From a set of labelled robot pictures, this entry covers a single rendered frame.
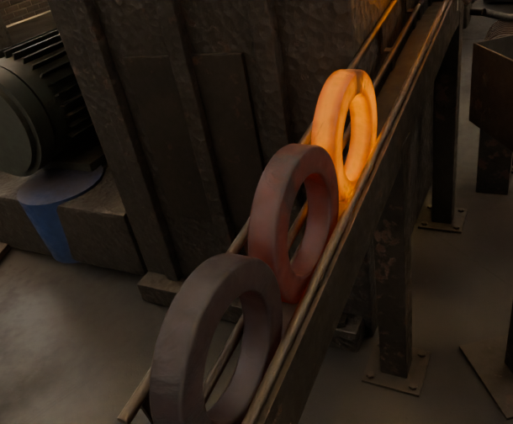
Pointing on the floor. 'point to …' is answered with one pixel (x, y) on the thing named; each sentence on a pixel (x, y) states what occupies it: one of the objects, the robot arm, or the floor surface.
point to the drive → (44, 155)
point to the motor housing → (492, 156)
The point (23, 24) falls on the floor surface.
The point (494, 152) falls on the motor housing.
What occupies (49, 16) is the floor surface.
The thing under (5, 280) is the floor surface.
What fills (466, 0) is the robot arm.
